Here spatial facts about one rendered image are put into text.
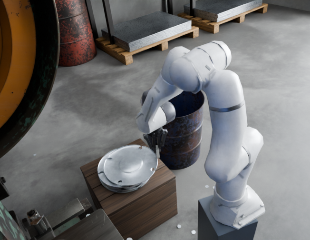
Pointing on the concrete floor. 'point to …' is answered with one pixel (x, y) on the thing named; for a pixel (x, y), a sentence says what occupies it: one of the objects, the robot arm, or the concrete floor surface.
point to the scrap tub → (183, 131)
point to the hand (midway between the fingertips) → (157, 151)
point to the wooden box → (135, 200)
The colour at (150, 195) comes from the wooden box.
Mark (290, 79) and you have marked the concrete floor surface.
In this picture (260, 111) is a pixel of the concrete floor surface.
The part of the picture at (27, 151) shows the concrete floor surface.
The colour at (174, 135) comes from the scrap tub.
